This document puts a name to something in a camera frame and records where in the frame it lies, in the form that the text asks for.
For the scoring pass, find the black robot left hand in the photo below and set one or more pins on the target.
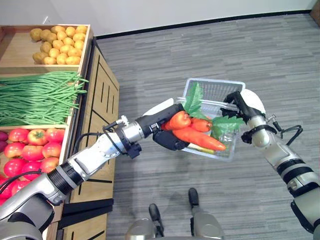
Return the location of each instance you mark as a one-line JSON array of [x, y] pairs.
[[165, 138]]

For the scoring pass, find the wooden produce stand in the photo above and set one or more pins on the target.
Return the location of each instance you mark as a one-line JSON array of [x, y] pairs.
[[100, 100]]

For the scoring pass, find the silver robot right leg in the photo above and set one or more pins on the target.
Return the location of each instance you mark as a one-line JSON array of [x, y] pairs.
[[206, 225]]

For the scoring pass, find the brown wooden furniture corner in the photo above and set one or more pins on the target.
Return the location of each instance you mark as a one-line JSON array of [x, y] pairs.
[[315, 12]]

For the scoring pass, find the long orange carrot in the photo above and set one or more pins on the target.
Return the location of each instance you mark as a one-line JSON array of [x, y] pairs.
[[197, 138]]

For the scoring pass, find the clear plastic basket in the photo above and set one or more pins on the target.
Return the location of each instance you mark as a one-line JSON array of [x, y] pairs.
[[212, 87]]

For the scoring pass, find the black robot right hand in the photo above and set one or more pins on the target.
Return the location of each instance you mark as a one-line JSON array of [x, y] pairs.
[[251, 102]]

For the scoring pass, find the green long bean bundle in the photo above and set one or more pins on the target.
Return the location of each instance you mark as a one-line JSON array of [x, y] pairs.
[[37, 100]]

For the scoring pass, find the silver robot leg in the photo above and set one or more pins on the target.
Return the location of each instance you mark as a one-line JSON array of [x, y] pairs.
[[206, 225], [140, 228]]

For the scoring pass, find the yellow potato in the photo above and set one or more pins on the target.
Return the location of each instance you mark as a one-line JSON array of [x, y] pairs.
[[49, 60], [79, 37], [70, 31], [68, 41], [45, 34], [61, 35], [58, 44], [73, 60], [54, 53], [79, 44], [57, 29], [74, 52], [39, 57], [51, 38], [81, 29], [61, 59], [46, 46], [35, 34], [66, 48]]

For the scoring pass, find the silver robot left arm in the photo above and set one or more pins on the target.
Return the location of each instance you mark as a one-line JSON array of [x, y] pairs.
[[82, 160]]

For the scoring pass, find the purple sweet potato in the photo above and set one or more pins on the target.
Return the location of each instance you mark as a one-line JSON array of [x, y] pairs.
[[3, 136], [2, 146]]

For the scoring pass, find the white green scallion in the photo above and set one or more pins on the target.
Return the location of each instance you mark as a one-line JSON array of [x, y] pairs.
[[202, 149]]

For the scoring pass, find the black baseboard strip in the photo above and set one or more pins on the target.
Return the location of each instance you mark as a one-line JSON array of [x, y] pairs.
[[200, 23]]

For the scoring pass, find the red tomato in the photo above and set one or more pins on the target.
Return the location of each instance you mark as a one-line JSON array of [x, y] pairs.
[[37, 137], [15, 167], [6, 188], [55, 135], [49, 164], [14, 150], [31, 168], [33, 152], [2, 201], [18, 135], [51, 150], [19, 186]]

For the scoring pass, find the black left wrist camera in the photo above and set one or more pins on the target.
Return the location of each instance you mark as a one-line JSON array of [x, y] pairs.
[[135, 150]]

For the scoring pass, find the silver robot left leg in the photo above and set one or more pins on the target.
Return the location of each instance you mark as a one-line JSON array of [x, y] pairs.
[[140, 228]]

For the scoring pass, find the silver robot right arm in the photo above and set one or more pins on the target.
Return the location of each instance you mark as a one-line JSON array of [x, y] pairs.
[[287, 157]]

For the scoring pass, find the orange carrot with green leaf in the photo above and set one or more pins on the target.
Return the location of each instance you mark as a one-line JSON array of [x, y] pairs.
[[200, 124], [177, 121]]

